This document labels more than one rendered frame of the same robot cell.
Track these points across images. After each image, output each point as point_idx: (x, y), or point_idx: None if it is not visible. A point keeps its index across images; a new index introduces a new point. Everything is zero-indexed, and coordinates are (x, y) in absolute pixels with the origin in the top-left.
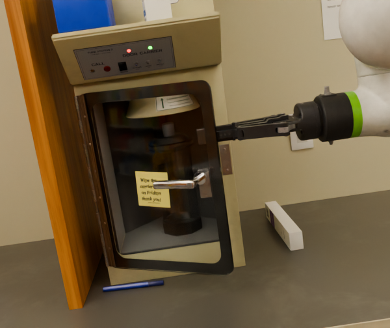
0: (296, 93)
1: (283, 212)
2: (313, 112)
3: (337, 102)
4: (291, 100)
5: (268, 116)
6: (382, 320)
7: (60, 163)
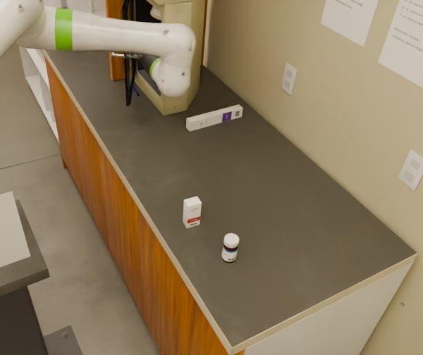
0: (295, 51)
1: (221, 113)
2: (144, 57)
3: (150, 59)
4: (291, 53)
5: None
6: (113, 160)
7: (120, 13)
